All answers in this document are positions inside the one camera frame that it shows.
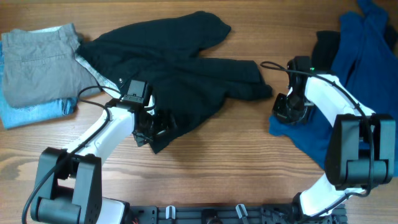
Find black shorts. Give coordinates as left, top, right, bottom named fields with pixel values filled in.
left=77, top=11, right=272, bottom=153

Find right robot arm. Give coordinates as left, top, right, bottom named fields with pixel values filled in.
left=261, top=57, right=396, bottom=223

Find folded light blue jeans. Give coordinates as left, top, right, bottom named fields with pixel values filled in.
left=1, top=44, right=78, bottom=129

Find folded grey trousers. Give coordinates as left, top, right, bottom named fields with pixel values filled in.
left=1, top=23, right=98, bottom=108

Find black garment under blue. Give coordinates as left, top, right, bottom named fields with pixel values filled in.
left=311, top=25, right=397, bottom=70

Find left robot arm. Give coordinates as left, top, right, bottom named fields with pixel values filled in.
left=21, top=80, right=177, bottom=223

